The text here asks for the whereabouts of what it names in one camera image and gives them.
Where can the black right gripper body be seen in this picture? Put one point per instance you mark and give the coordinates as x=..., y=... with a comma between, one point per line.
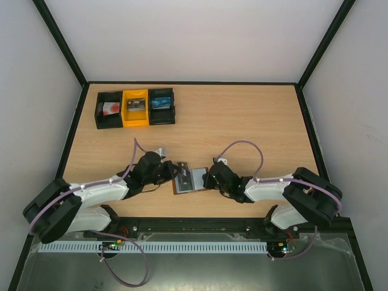
x=208, y=179

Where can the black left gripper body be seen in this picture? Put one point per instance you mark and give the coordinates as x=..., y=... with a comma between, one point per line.
x=152, y=179

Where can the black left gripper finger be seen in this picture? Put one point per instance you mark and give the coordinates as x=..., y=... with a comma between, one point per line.
x=172, y=170
x=164, y=179

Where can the brown leather card holder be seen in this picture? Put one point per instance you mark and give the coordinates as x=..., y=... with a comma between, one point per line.
x=196, y=185

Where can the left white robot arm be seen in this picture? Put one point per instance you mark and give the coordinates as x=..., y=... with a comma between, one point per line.
x=63, y=208

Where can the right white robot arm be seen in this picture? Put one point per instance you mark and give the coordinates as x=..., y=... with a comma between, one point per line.
x=309, y=197

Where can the blue VIP card stack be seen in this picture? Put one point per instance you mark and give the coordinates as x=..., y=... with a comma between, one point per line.
x=161, y=102

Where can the black VIP card stack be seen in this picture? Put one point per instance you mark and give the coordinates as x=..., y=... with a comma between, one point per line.
x=134, y=105

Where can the red white card stack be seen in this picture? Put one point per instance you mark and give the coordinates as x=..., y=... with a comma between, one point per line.
x=110, y=108

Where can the black storage bin right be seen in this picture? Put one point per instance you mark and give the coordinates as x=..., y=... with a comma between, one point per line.
x=161, y=116

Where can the black storage bin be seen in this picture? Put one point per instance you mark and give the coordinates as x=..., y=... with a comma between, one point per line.
x=161, y=116
x=109, y=121

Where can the yellow storage bin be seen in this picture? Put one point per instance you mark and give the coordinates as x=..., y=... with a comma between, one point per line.
x=135, y=119

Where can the black storage bin left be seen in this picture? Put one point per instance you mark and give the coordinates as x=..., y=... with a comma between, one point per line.
x=109, y=121

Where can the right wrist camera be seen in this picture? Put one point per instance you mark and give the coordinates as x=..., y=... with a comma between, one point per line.
x=220, y=159

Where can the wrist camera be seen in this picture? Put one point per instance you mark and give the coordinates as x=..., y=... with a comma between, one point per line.
x=220, y=159
x=162, y=152

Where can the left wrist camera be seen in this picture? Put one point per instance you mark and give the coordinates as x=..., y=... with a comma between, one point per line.
x=162, y=152

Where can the white slotted cable duct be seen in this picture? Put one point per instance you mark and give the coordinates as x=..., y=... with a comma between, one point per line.
x=155, y=247

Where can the black enclosure frame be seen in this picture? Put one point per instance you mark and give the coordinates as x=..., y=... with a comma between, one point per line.
x=209, y=112

